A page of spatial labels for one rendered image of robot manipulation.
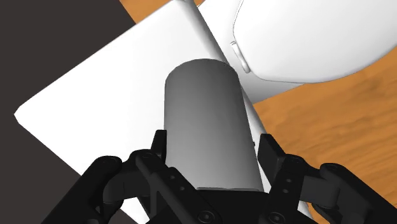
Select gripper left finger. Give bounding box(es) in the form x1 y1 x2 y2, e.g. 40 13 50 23
41 129 223 224

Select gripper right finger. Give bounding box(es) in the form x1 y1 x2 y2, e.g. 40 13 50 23
256 133 397 224

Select grey cylinder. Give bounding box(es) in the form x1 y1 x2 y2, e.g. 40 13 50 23
164 58 265 192

